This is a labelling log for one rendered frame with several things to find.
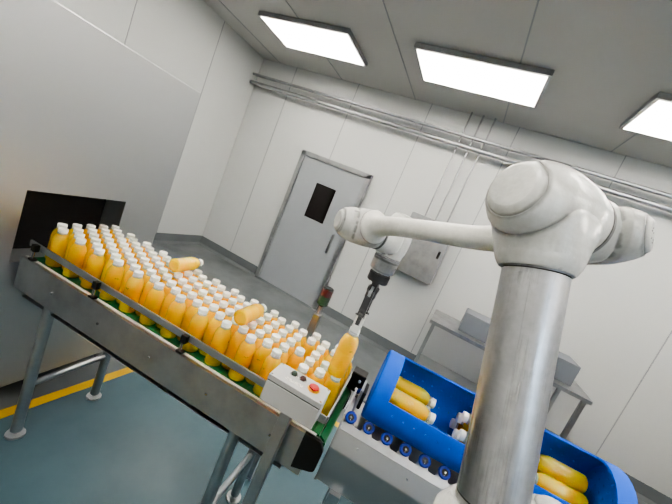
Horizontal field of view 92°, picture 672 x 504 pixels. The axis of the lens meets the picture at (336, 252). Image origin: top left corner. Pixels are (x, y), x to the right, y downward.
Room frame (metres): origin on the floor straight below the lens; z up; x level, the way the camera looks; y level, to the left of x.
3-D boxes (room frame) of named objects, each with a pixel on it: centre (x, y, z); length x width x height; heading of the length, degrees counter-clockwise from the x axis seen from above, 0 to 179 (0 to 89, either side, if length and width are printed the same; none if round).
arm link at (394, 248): (1.10, -0.16, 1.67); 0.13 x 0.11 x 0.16; 121
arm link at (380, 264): (1.11, -0.17, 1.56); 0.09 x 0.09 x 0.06
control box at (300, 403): (1.01, -0.06, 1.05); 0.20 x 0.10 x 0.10; 76
